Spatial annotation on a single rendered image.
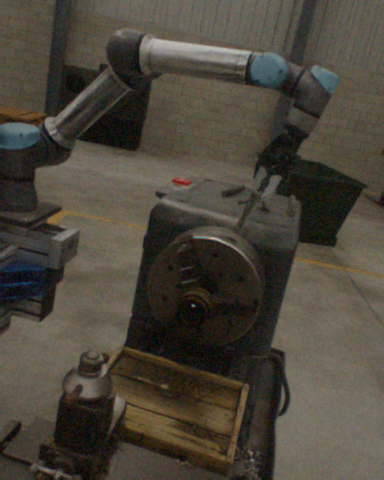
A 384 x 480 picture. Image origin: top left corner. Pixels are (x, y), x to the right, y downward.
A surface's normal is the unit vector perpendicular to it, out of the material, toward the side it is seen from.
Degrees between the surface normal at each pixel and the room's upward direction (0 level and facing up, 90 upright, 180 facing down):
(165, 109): 90
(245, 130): 90
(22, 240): 90
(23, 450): 0
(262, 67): 90
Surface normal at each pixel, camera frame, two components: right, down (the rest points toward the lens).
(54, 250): -0.18, 0.25
